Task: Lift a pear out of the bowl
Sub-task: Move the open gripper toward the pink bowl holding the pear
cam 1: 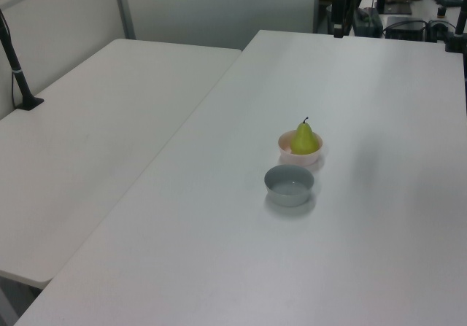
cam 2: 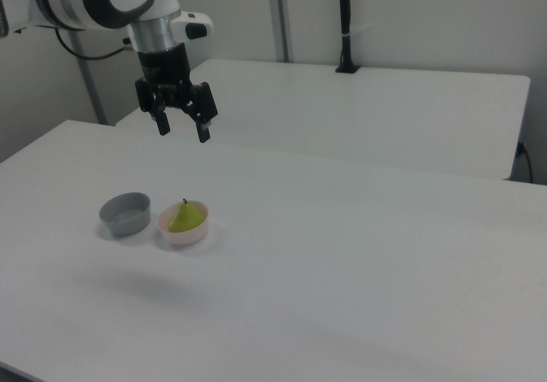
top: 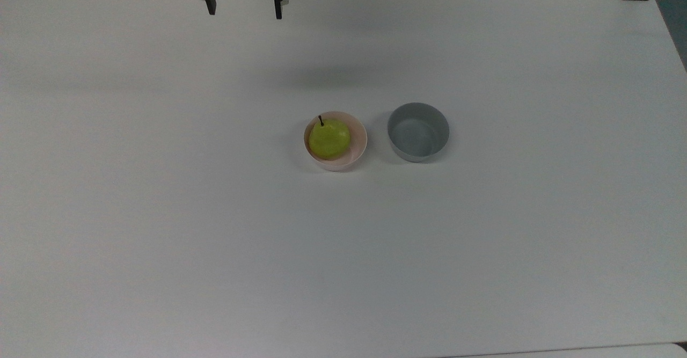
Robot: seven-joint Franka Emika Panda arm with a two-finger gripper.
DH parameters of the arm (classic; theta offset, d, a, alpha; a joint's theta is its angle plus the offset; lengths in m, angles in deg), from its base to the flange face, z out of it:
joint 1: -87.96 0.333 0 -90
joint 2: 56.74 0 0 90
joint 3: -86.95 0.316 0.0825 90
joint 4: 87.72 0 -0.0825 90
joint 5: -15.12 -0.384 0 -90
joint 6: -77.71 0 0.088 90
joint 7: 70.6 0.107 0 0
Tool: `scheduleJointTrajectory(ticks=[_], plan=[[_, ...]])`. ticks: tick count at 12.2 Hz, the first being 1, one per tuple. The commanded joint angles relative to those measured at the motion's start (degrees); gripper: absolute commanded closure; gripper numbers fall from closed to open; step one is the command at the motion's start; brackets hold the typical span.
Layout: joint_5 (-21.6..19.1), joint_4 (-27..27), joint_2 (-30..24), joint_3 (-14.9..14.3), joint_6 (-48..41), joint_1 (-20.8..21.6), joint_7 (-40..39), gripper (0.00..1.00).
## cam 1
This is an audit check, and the black flat electronic device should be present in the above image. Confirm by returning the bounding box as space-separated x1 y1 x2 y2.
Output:
382 15 428 41

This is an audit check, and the grey bowl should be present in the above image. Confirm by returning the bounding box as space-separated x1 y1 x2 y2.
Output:
263 164 315 208

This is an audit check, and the pink bowl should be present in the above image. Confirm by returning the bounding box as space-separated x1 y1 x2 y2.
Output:
277 129 324 166

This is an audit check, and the white side table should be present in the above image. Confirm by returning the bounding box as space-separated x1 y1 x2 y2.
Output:
0 38 244 290

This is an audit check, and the black upright stand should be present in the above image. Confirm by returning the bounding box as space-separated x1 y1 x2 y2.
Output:
332 0 346 38

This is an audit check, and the grey partition frame post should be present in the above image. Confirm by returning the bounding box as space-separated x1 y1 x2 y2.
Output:
112 0 136 41

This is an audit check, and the black camera stand with base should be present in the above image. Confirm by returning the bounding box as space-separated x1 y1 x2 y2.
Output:
0 8 45 112

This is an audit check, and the green yellow pear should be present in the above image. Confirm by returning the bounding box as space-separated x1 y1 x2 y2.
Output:
290 116 319 156

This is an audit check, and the black pole with table clamp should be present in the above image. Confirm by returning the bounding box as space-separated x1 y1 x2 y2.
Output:
444 7 467 54

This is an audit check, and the dark equipment box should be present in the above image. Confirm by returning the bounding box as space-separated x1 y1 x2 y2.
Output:
355 7 382 37

